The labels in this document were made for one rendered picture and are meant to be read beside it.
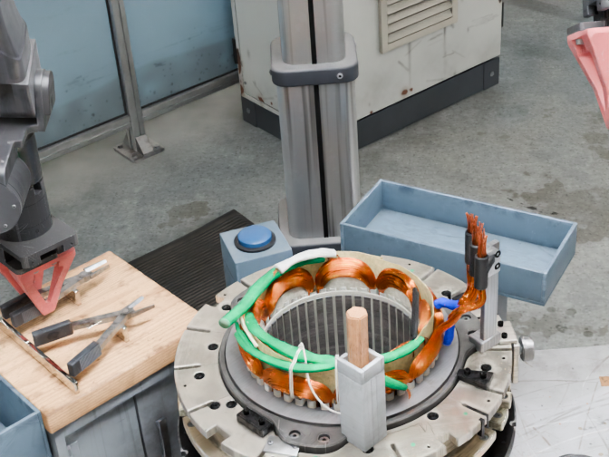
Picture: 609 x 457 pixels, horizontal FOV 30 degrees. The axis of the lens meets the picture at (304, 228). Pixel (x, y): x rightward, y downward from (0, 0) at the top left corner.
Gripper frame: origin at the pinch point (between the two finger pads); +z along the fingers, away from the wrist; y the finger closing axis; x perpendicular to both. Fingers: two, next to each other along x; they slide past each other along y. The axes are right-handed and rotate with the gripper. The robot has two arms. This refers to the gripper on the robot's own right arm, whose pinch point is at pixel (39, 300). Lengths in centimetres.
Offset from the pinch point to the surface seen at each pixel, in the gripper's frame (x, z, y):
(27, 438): -10.0, 4.8, 12.5
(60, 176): 106, 104, -195
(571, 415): 52, 30, 32
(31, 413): -8.5, 3.4, 11.1
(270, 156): 158, 103, -153
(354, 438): 6.9, -1.6, 40.0
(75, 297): 3.5, 1.0, 1.1
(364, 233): 34.4, 1.9, 13.9
